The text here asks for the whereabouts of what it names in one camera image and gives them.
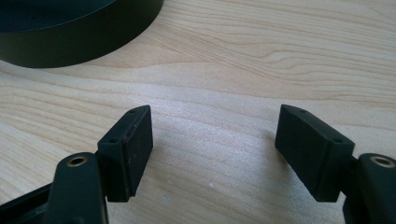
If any black round container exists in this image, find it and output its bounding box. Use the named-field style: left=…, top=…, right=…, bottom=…
left=0, top=0, right=165, bottom=69

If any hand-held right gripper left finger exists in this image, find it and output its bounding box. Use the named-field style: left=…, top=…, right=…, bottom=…
left=96, top=105, right=154, bottom=203

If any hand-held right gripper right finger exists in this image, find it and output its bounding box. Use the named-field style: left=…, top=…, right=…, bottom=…
left=275, top=104, right=356, bottom=203

